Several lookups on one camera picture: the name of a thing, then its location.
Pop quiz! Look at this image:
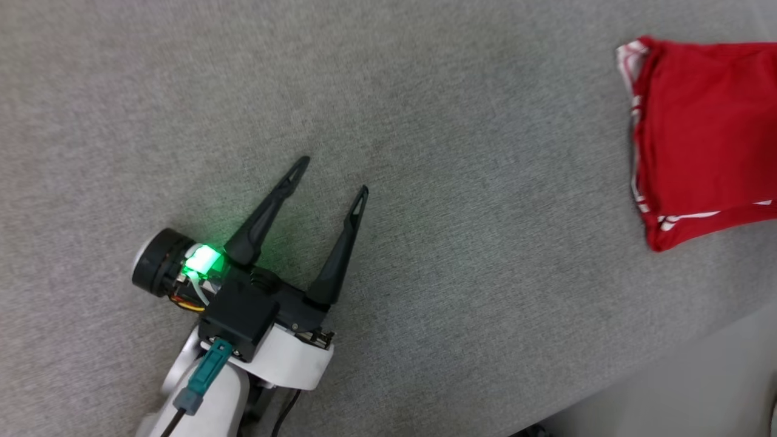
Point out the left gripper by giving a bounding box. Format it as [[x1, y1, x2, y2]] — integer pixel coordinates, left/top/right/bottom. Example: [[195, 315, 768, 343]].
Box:
[[131, 156, 370, 351]]

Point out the red and white garment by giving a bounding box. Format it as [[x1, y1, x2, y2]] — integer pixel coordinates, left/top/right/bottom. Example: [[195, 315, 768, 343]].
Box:
[[616, 35, 777, 252]]

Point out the teal camera cable connector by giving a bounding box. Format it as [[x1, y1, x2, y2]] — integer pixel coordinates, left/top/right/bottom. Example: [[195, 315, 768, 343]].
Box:
[[173, 338, 235, 417]]

